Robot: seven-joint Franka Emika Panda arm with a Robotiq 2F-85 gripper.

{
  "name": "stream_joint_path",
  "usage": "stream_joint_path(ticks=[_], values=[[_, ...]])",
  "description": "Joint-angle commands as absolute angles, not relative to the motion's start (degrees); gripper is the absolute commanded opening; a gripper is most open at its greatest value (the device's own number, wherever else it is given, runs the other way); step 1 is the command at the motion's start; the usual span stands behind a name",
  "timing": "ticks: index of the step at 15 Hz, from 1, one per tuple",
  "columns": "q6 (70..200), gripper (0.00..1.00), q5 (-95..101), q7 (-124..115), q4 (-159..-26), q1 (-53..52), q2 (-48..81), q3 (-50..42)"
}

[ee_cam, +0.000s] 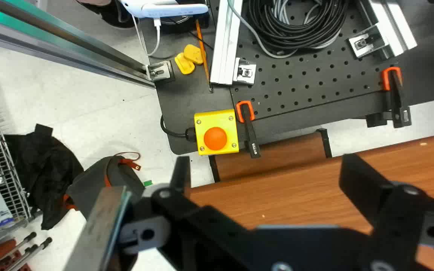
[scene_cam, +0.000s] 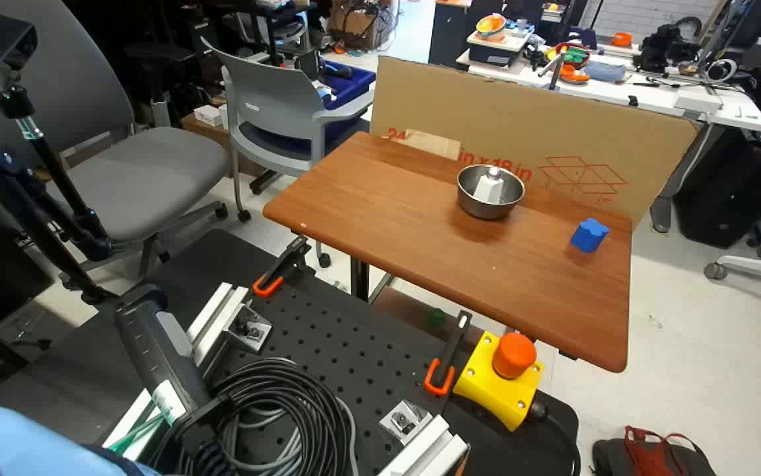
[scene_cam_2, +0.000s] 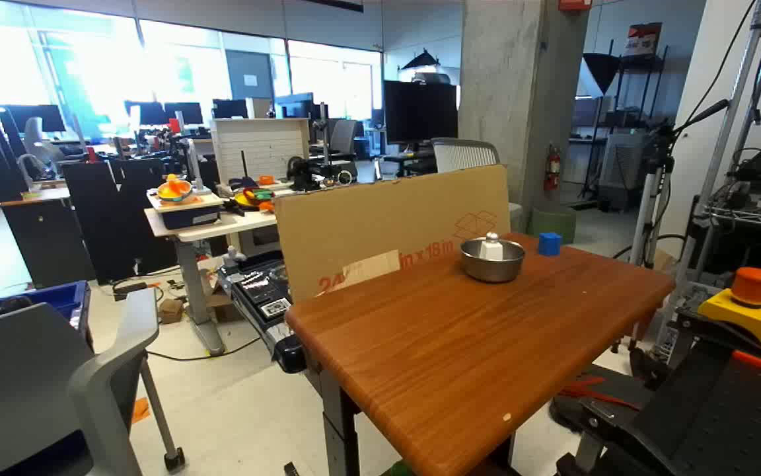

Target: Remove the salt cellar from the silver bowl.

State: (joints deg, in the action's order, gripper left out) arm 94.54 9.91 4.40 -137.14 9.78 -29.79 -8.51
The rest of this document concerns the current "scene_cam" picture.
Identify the white salt cellar silver top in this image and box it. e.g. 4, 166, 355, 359
474, 170, 503, 204

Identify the silver metal bowl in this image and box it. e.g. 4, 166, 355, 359
457, 164, 526, 223

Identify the orange black clamp right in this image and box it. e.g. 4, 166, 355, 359
424, 310, 474, 400

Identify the orange black clamp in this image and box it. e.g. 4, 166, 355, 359
251, 237, 306, 298
424, 310, 474, 400

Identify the orange black clamp left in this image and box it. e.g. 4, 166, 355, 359
251, 237, 306, 298

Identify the black perforated breadboard base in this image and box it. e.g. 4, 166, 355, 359
0, 231, 581, 476

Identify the light grey plastic chair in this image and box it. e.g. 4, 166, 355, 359
201, 38, 376, 225

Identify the wooden table top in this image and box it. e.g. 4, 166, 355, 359
264, 133, 633, 372

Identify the red stop button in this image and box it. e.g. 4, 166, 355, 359
491, 332, 536, 380

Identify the yellow emergency stop box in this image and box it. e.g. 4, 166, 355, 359
453, 331, 544, 430

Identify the blue cube block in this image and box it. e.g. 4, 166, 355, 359
572, 216, 612, 254

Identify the brown cardboard sheet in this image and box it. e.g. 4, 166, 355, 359
370, 55, 697, 219

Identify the grey office chair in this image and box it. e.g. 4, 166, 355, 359
0, 0, 231, 276

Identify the grey power strip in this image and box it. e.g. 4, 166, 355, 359
115, 298, 209, 420

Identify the white cluttered desk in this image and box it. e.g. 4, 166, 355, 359
456, 22, 761, 133

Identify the black orange backpack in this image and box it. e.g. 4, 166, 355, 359
592, 425, 717, 476

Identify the coiled black cable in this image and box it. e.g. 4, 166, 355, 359
164, 354, 362, 476

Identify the black camera on tripod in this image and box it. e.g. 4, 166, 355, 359
0, 12, 115, 305

